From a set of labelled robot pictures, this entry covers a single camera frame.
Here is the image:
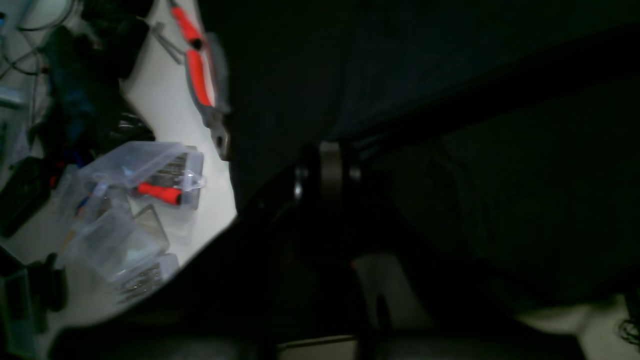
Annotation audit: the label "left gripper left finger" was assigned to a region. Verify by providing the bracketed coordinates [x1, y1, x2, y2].
[294, 145, 320, 206]

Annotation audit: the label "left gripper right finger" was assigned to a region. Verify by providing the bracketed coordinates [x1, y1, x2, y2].
[318, 141, 362, 206]

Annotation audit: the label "dark grey t-shirt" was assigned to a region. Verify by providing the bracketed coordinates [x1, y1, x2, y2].
[329, 0, 639, 139]

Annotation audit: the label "orange tool in box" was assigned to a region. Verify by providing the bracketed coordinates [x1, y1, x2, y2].
[136, 182, 183, 206]

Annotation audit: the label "orange grey pliers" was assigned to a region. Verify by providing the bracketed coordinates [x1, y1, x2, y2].
[184, 32, 233, 162]

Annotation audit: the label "black hex key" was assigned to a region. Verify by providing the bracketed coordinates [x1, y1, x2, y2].
[151, 22, 185, 65]

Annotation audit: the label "black table cloth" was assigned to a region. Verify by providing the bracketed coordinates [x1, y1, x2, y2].
[200, 0, 640, 321]

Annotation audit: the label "clear plastic parts box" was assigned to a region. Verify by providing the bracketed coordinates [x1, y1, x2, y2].
[54, 141, 207, 305]

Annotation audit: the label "orange handled screwdriver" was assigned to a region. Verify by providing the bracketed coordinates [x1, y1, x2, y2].
[167, 0, 203, 51]

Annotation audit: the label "black cable bundle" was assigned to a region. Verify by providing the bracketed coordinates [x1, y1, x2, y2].
[0, 0, 156, 166]

